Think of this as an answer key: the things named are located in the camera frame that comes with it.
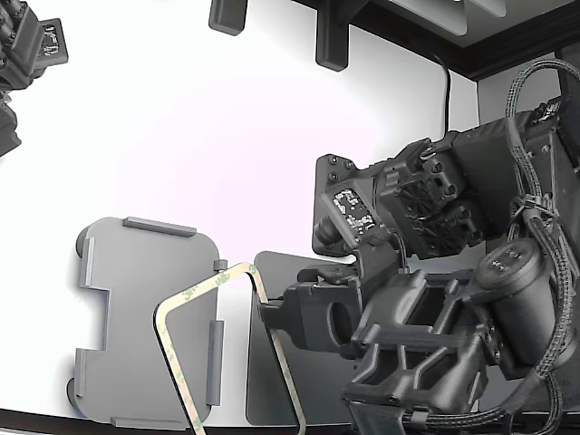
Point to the dark idle robot device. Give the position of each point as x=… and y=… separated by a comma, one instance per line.
x=18, y=59

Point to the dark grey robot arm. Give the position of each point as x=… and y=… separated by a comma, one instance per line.
x=453, y=213

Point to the grey plastic holder plate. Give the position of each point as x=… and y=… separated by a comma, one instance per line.
x=136, y=281

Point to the short dark grey post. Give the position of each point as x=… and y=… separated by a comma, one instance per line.
x=228, y=16

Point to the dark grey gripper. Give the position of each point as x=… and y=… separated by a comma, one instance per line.
x=312, y=312

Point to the wrist camera with circuit board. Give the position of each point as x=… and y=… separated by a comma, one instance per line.
x=353, y=210

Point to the dark grey flat mat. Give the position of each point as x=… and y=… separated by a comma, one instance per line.
x=263, y=385

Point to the small black circuit module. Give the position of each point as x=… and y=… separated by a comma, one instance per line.
x=53, y=40

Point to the thin beige rectangular frame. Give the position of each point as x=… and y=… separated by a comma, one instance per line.
x=199, y=290

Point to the long dark grey post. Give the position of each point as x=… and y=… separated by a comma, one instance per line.
x=332, y=34

